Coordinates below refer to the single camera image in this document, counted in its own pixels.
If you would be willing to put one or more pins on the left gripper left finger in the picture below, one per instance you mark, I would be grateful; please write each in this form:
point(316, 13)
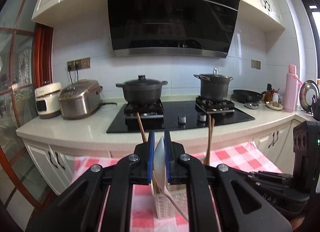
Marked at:
point(100, 199)

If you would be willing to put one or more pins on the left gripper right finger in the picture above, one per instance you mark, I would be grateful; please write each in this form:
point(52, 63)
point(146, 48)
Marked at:
point(219, 198)

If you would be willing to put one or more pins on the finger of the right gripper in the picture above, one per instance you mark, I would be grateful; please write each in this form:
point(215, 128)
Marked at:
point(269, 177)

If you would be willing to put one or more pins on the white ceramic spoon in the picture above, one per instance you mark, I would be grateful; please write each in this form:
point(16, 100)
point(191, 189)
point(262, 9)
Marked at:
point(160, 170)

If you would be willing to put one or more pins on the white lower cabinets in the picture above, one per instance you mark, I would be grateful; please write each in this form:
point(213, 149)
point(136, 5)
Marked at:
point(270, 150)

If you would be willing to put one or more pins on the small plate with food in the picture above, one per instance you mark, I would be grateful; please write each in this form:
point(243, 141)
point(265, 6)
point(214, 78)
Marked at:
point(274, 105)

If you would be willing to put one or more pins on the black kettle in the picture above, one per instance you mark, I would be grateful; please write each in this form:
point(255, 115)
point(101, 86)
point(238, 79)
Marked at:
point(315, 107)

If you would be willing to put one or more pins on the white stone countertop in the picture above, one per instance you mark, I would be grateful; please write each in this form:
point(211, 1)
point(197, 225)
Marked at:
point(91, 133)

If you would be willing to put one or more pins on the white perforated utensil basket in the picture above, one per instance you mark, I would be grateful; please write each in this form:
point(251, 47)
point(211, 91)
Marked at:
point(165, 208)

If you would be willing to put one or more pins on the condiment bottles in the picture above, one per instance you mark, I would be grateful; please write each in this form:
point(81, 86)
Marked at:
point(268, 93)

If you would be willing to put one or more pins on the black wok pan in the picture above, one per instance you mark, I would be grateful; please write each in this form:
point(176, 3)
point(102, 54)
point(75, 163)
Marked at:
point(246, 96)

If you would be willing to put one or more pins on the glass pot lid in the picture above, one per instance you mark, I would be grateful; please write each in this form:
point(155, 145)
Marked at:
point(308, 90)

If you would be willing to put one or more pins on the pink thermos bottle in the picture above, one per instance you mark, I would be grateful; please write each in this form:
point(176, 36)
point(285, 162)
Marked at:
point(291, 89)

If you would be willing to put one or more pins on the silver rice cooker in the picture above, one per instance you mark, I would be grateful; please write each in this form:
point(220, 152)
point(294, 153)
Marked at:
point(80, 99)

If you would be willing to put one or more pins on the white small oven appliance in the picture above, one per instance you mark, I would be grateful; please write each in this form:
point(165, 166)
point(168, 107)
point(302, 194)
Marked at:
point(47, 100)

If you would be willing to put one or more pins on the tall black stock pot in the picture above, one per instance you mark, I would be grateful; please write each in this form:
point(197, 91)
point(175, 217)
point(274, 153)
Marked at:
point(214, 87)

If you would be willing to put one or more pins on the black gas stove top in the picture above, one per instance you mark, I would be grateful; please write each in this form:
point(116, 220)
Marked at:
point(176, 115)

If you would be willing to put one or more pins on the black casserole pot with lid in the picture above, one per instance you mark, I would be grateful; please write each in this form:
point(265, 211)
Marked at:
point(142, 91)

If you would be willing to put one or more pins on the red wooden glass door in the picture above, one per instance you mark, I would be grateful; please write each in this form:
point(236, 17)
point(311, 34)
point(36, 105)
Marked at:
point(25, 64)

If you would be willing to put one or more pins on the black range hood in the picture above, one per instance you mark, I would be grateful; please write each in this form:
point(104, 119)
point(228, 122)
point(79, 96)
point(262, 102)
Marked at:
point(174, 27)

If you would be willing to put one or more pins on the gold wall switch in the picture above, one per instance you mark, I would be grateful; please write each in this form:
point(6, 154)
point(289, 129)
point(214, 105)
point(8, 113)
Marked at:
point(255, 64)

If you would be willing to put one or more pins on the gold wall socket panel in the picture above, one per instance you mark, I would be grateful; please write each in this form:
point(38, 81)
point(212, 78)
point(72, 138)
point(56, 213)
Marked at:
point(79, 64)

